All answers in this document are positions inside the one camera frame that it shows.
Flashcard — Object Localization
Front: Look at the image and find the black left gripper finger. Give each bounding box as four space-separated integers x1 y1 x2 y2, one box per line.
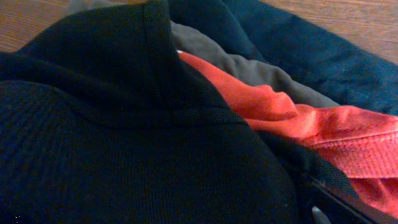
306 177 397 224

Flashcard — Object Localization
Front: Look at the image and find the black t-shirt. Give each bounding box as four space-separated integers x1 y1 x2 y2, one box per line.
0 0 361 224

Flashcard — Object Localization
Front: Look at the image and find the red folded shirt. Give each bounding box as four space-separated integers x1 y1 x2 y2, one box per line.
179 52 397 217

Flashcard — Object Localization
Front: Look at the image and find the dark navy folded garment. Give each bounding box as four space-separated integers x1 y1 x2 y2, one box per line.
169 0 397 115

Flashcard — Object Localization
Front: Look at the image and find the grey folded garment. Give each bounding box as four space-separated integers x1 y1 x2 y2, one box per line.
63 0 340 109

